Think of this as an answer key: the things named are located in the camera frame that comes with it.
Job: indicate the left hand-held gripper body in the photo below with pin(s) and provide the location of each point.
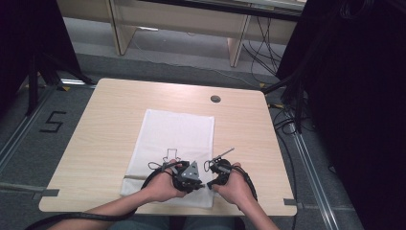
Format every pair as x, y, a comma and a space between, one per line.
188, 174

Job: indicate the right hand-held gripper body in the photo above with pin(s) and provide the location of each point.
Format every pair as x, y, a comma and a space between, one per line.
223, 167

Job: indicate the white cloth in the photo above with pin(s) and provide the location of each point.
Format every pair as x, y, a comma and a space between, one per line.
178, 131

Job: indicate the person's right hand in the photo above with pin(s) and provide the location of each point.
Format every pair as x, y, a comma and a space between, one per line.
236, 190

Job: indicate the person's left hand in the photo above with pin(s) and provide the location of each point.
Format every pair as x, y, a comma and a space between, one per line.
161, 188

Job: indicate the person's dark blue trousers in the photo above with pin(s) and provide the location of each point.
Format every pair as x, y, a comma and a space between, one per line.
191, 223

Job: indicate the grey tape strip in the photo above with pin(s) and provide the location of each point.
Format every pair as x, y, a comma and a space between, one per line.
289, 202
46, 192

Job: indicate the black metal stand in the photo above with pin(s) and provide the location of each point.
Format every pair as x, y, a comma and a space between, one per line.
298, 102
32, 86

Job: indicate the black curtain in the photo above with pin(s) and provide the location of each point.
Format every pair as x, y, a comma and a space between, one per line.
357, 96
28, 38

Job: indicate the light wooden desk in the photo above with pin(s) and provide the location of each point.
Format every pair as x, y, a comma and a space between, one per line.
178, 16

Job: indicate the metal floor rail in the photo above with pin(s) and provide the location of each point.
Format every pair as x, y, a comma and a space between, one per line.
19, 134
314, 179

